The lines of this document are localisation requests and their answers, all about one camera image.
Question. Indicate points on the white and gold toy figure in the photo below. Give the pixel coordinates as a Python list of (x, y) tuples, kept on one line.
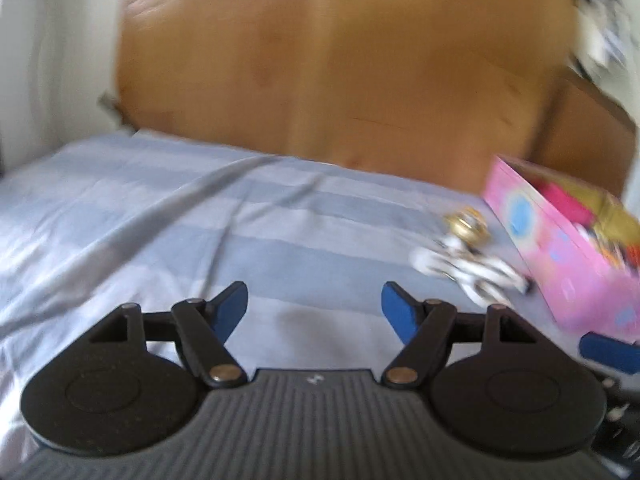
[(465, 270)]

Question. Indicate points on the red and grey toy figure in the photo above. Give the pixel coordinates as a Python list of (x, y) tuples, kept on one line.
[(607, 247)]

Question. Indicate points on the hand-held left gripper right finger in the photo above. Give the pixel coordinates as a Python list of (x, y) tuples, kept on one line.
[(400, 312)]

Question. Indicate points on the pink cardboard box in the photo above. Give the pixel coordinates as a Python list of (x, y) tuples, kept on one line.
[(560, 255)]

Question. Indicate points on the magenta pouch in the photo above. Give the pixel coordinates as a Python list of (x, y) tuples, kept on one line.
[(565, 202)]

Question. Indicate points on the white printed sheet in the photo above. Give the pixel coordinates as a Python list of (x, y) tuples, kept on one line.
[(610, 10)]

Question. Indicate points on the brown cardboard box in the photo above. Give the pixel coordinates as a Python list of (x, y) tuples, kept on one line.
[(585, 130)]

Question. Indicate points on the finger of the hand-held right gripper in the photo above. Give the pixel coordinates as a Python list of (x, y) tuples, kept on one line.
[(610, 350)]

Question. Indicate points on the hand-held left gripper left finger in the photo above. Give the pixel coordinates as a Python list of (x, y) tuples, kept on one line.
[(229, 310)]

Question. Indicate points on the wooden headboard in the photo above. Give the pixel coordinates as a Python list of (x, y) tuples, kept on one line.
[(350, 60)]

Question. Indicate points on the blue striped bed sheet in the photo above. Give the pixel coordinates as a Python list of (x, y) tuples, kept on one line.
[(150, 220)]

